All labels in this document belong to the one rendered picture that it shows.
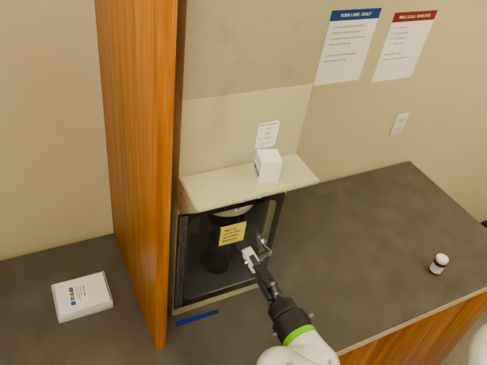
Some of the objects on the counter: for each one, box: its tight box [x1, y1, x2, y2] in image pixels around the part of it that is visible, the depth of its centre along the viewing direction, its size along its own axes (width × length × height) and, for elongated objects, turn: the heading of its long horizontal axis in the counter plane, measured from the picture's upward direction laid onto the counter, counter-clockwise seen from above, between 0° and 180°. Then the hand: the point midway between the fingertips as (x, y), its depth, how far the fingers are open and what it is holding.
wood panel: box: [94, 0, 178, 350], centre depth 103 cm, size 49×3×140 cm, turn 18°
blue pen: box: [175, 310, 219, 326], centre depth 141 cm, size 1×14×1 cm, turn 105°
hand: (251, 259), depth 130 cm, fingers closed, pressing on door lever
